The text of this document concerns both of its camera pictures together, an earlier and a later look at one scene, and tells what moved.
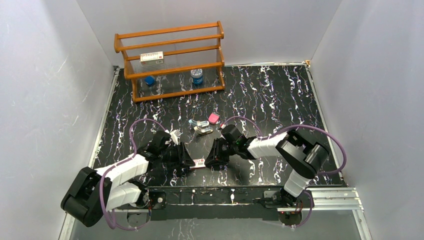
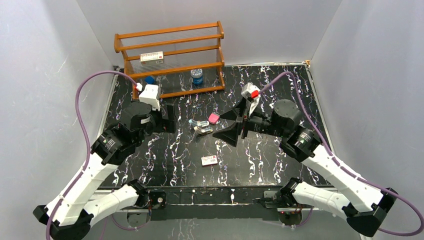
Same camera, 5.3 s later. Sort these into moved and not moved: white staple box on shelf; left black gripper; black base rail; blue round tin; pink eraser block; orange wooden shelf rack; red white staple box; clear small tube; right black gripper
Moved: left black gripper; red white staple box; right black gripper
Not moved: black base rail; orange wooden shelf rack; white staple box on shelf; blue round tin; pink eraser block; clear small tube
